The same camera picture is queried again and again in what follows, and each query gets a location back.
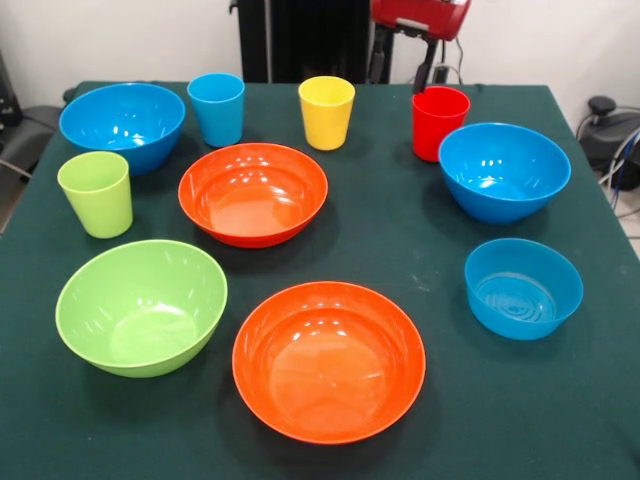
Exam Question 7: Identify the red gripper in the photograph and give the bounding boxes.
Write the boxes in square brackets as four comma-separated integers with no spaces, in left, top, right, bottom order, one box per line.
[368,0,472,96]

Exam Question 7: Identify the orange bowl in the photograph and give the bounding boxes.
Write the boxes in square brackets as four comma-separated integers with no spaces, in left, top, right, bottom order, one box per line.
[231,281,428,446]
[177,142,330,249]

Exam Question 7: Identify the green bowl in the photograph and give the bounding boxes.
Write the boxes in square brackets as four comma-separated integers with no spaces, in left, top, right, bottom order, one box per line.
[54,239,229,379]

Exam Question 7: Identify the red cup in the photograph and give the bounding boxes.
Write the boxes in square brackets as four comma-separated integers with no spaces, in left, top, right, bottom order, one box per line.
[411,86,472,164]

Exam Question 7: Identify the yellow cup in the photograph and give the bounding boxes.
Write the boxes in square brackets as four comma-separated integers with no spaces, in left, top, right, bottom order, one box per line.
[298,76,357,152]

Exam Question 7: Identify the large blue bowl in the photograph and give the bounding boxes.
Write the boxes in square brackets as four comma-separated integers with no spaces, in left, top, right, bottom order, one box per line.
[438,122,572,225]
[58,82,187,177]

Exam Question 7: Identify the dark green tablecloth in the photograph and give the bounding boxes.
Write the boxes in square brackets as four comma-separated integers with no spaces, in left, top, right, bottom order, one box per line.
[0,81,640,480]

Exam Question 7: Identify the light blue cup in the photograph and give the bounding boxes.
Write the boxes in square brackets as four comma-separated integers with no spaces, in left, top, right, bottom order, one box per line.
[186,73,246,148]

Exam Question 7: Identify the small blue bowl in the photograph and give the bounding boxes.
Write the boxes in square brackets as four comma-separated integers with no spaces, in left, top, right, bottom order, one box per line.
[463,238,585,342]

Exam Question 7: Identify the lime green cup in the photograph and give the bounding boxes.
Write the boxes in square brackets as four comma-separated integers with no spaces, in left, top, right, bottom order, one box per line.
[56,151,134,240]

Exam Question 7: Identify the black wall cables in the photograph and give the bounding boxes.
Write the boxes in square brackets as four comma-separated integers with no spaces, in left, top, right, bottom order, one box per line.
[432,38,465,84]

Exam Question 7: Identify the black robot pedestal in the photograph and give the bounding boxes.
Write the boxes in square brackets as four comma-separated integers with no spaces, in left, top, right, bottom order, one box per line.
[229,0,396,85]

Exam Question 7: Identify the tangle of cables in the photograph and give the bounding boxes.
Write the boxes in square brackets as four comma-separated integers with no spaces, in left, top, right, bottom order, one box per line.
[597,127,640,221]

